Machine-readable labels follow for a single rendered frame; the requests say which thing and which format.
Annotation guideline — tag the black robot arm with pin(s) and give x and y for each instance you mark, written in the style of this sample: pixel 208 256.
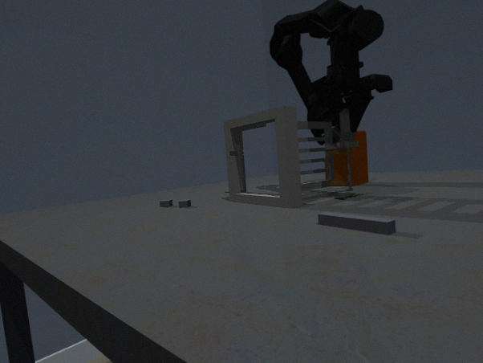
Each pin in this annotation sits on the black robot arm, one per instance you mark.
pixel 348 31

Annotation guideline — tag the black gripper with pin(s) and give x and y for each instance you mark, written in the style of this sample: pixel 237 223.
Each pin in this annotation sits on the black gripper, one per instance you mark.
pixel 360 97

